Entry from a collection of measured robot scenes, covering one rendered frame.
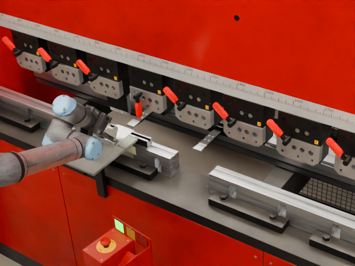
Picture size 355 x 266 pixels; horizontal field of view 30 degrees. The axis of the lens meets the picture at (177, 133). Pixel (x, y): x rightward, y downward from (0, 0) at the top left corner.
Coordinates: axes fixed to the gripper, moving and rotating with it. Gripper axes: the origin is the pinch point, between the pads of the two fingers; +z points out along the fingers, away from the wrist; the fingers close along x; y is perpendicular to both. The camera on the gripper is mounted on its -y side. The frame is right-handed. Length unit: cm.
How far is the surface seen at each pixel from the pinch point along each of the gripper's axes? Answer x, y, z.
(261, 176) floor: -3, 28, 157
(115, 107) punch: 1.7, 12.2, -2.2
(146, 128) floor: 87, 33, 161
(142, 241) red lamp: -31.4, -30.2, 0.1
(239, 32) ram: -55, 40, -40
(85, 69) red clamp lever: 8.0, 19.2, -20.5
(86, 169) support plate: -4.4, -14.5, -11.5
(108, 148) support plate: -2.9, -3.6, -2.1
